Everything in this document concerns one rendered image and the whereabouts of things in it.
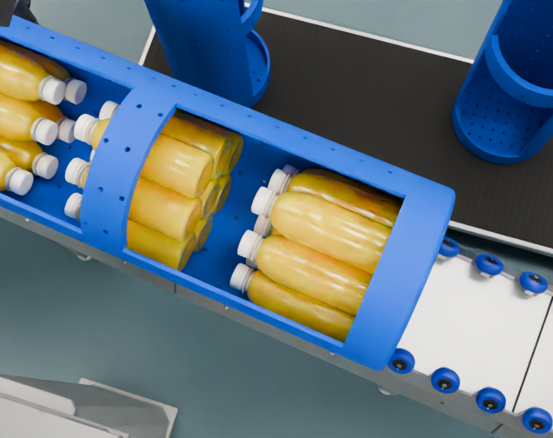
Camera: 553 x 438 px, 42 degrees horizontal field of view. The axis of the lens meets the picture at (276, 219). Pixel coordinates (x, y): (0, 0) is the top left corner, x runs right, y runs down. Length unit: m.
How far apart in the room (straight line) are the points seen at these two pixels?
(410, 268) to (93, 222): 0.44
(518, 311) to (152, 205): 0.62
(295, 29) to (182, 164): 1.32
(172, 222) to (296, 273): 0.19
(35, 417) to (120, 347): 1.10
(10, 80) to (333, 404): 1.34
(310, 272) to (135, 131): 0.31
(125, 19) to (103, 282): 0.89
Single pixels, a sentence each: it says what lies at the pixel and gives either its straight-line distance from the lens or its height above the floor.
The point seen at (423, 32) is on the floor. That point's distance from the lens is 2.48.
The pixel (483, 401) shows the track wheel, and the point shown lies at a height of 0.97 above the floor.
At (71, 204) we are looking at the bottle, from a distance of 1.16.
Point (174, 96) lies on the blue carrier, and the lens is 1.04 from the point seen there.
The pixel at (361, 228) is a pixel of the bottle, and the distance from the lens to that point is 0.98.
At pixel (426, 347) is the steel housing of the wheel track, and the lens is 1.23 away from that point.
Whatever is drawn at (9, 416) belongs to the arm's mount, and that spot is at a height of 1.07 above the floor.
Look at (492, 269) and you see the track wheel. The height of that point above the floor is 0.98.
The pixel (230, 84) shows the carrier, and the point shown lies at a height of 0.36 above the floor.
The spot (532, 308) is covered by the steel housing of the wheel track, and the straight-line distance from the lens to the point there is 1.28.
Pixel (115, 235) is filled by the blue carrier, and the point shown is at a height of 1.17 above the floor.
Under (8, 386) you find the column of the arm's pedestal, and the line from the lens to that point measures 1.23.
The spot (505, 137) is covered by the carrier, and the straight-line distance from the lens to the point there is 2.20.
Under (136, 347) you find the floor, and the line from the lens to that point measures 2.20.
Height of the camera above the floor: 2.14
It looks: 75 degrees down
